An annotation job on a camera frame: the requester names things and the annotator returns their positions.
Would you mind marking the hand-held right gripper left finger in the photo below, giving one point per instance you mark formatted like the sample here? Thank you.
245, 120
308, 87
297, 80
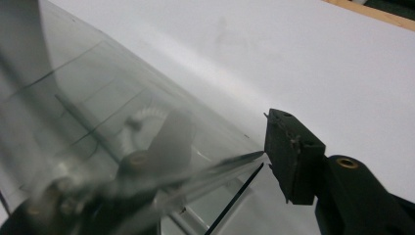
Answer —
173, 143

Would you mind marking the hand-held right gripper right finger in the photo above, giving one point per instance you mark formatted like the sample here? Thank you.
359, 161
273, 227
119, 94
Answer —
293, 156

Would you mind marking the clear plastic compartment box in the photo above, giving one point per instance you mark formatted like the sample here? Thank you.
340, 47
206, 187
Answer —
98, 81

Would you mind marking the white table mat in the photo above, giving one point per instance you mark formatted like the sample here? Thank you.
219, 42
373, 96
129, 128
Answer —
293, 49

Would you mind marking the wooden table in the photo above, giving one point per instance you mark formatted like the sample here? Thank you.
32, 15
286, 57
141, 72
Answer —
375, 14

